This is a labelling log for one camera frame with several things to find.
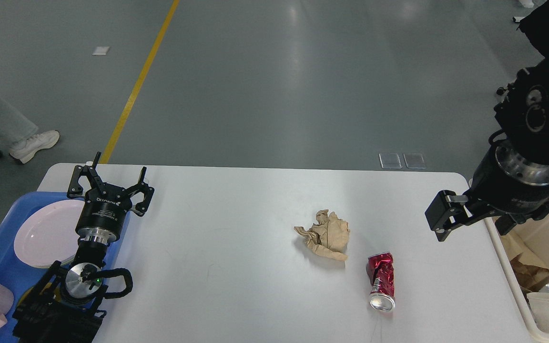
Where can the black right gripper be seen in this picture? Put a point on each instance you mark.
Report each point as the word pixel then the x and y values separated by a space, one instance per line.
pixel 505 183

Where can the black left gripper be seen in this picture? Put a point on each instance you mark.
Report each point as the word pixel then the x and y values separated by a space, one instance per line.
pixel 102 218

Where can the pink plate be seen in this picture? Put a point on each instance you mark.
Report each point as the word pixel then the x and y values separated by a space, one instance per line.
pixel 49 235

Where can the crushed red soda can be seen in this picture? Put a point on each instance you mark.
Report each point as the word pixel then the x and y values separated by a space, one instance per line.
pixel 380 271

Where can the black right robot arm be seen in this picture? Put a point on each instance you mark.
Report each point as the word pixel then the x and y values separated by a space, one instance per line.
pixel 523 115

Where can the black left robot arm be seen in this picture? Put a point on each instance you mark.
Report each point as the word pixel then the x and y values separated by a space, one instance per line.
pixel 64 305

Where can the clear floor plate right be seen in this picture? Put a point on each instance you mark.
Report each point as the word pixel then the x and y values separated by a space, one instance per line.
pixel 415 161

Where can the clear floor plate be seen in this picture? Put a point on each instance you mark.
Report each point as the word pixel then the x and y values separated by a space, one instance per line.
pixel 390 161
pixel 415 161

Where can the clear floor plate left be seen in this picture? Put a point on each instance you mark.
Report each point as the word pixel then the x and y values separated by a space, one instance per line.
pixel 390 161

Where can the person legs at left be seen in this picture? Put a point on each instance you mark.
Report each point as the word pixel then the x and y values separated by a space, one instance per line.
pixel 21 136

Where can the crumpled brown paper left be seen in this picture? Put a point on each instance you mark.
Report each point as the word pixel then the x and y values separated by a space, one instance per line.
pixel 327 237

